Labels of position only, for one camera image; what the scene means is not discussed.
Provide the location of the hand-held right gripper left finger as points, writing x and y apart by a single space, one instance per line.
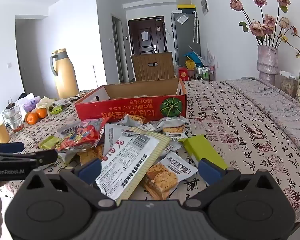
88 171

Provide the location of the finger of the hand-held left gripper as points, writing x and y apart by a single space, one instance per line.
40 157
10 147

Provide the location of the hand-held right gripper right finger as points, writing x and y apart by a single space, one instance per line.
210 172

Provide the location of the yellow green snack packet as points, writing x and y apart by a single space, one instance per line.
50 142

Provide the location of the lime green snack box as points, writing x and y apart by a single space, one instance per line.
202 147

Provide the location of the red snack bag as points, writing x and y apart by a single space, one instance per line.
82 136

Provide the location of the cream striped white snack packet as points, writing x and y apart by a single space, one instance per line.
130 160

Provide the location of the red cardboard box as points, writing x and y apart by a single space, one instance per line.
130 107

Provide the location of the drinking glass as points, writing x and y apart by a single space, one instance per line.
13 118

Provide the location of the orange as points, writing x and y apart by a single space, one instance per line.
41 113
31 118

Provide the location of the purple tissue pack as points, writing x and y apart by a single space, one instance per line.
31 105

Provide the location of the white plastic bag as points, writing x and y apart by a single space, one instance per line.
25 100

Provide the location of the dark cloth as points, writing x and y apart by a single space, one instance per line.
22 95

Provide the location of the yellow thermos jug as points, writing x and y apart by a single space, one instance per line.
66 77

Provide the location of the grey quilted cloth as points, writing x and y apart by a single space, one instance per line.
277 100

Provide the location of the red gift box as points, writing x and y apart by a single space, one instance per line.
186 74

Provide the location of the yellow bag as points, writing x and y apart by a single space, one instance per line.
190 64

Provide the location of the pale purple dried grass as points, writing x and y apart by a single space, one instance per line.
210 56

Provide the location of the clear storage container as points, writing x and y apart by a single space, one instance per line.
287 85

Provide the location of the wooden chair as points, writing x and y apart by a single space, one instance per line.
152 70

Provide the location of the blue bag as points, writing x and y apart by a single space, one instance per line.
191 56

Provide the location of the pink textured vase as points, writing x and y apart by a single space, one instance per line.
267 62

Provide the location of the white interior door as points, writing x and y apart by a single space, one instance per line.
117 50

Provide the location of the grey refrigerator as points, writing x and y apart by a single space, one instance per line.
186 40

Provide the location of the dark brown entrance door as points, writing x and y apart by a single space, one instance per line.
147 47

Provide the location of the white folded umbrella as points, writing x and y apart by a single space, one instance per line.
195 27

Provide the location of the dried pink roses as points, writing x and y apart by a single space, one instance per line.
258 27

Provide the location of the paper sheet on refrigerator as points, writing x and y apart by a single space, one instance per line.
183 19

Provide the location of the yellow flat box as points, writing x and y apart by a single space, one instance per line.
186 6

